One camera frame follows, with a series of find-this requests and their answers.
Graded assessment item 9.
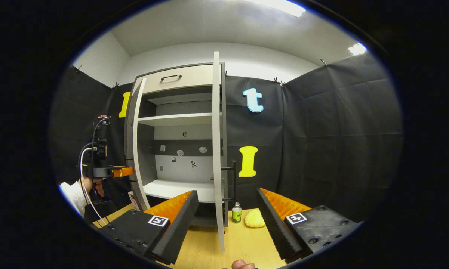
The cabinet door with camera sticker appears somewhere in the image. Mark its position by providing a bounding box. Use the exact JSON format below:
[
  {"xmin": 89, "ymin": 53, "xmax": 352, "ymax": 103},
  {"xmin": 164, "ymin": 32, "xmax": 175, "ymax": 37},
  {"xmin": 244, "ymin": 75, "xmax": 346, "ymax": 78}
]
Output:
[{"xmin": 124, "ymin": 77, "xmax": 151, "ymax": 211}]

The white cabinet drawer black handle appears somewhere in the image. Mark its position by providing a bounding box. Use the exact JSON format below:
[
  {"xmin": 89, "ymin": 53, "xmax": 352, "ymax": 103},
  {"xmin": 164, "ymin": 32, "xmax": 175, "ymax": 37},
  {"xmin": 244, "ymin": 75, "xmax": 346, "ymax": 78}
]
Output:
[{"xmin": 142, "ymin": 64, "xmax": 225, "ymax": 94}]

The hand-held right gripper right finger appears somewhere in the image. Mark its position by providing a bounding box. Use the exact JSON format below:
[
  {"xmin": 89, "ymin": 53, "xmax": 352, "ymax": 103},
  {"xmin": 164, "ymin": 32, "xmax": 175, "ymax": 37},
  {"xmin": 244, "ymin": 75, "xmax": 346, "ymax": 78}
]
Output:
[{"xmin": 256, "ymin": 188, "xmax": 362, "ymax": 264}]

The double-door shoe cabinet body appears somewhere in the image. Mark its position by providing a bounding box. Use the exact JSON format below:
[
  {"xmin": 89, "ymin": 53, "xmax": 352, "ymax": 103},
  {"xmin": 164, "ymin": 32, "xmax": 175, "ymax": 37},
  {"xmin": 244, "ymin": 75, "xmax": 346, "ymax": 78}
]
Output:
[{"xmin": 135, "ymin": 63, "xmax": 228, "ymax": 228}]

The short ceiling light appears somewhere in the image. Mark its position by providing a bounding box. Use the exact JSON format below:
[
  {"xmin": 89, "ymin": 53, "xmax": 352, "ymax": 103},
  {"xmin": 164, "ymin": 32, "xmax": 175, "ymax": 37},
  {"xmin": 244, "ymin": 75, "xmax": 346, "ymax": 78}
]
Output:
[{"xmin": 348, "ymin": 43, "xmax": 367, "ymax": 56}]

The cabinet door with headphone sticker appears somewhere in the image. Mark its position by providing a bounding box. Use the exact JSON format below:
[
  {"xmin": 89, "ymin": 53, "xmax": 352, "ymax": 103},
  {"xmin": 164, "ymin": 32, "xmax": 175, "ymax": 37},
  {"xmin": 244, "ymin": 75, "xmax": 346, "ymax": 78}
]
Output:
[{"xmin": 212, "ymin": 52, "xmax": 237, "ymax": 251}]

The yellow bumpy toy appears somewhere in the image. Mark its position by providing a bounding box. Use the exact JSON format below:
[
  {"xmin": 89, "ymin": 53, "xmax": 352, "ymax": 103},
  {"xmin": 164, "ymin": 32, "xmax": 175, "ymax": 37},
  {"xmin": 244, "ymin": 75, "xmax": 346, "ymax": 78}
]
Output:
[{"xmin": 245, "ymin": 209, "xmax": 266, "ymax": 228}]

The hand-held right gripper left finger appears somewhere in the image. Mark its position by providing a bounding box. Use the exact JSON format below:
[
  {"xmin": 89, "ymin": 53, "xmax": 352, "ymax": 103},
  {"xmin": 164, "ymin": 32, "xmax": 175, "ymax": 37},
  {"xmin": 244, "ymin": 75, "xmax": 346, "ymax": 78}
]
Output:
[{"xmin": 99, "ymin": 190, "xmax": 199, "ymax": 265}]

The white cable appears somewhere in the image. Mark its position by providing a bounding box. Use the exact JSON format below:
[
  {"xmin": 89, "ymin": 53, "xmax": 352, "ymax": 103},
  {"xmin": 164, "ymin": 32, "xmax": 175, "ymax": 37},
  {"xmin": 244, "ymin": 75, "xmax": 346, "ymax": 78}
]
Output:
[{"xmin": 80, "ymin": 147, "xmax": 109, "ymax": 226}]

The black backdrop cloth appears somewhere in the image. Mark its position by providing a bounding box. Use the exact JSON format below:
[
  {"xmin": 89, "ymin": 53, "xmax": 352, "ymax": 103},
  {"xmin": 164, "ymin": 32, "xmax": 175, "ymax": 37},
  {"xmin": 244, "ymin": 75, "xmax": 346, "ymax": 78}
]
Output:
[{"xmin": 50, "ymin": 52, "xmax": 403, "ymax": 225}]

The white book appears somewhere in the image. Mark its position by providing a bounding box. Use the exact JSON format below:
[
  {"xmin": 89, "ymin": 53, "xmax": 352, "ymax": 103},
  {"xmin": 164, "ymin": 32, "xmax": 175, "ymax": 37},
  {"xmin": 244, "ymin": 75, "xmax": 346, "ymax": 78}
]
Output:
[{"xmin": 128, "ymin": 191, "xmax": 141, "ymax": 211}]

